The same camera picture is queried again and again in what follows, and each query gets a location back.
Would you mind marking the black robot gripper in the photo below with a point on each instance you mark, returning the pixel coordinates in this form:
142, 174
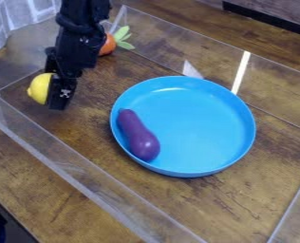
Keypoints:
72, 55

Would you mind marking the yellow toy lemon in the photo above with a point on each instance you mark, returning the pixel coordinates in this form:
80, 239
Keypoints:
38, 88

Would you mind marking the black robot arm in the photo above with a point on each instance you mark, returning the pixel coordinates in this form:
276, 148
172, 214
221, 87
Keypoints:
81, 16

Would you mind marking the blue round plastic tray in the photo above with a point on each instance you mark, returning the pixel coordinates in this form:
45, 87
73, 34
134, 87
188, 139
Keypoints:
201, 121

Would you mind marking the orange toy carrot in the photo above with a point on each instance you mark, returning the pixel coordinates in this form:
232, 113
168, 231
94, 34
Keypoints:
117, 40

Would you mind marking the white grid curtain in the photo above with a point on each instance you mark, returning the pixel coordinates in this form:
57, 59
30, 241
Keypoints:
19, 13

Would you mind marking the purple toy eggplant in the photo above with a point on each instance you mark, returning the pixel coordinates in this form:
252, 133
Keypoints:
144, 143

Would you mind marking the clear acrylic enclosure wall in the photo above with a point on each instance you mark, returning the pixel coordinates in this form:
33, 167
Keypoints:
69, 183

